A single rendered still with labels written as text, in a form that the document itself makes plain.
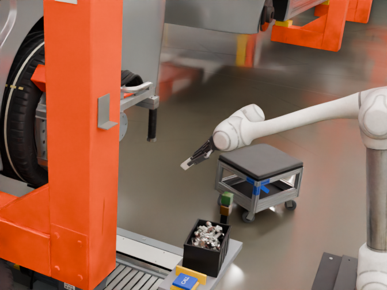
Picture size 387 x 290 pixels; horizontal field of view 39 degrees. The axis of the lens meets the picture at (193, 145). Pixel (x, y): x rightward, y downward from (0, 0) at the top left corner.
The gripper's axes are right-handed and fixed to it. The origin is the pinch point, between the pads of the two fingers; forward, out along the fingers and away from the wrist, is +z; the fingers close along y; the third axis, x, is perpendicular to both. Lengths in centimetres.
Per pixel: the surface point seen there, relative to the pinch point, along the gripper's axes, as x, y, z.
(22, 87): 72, -21, 10
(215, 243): -15.3, -41.9, -10.2
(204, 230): -12.4, -34.6, -5.3
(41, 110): 62, -24, 10
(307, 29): -94, 334, 15
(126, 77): 43.6, 10.0, -5.1
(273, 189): -83, 87, 32
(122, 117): 34.7, -3.1, 2.5
